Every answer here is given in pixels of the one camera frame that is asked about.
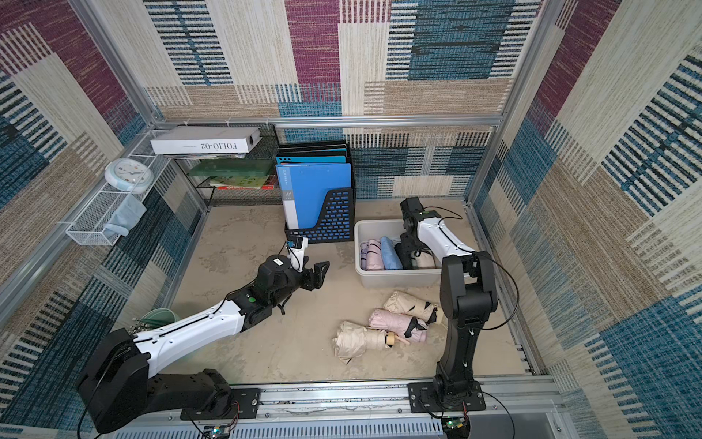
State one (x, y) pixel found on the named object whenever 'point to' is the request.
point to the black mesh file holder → (338, 223)
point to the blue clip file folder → (304, 188)
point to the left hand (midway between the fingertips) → (318, 259)
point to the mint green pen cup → (159, 316)
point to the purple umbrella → (364, 255)
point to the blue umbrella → (391, 260)
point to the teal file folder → (310, 159)
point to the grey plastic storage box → (412, 278)
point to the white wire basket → (88, 229)
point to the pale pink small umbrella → (375, 260)
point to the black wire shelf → (267, 148)
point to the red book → (235, 187)
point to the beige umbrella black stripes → (424, 260)
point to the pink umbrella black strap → (404, 328)
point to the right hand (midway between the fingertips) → (421, 241)
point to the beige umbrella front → (351, 340)
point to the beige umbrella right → (410, 305)
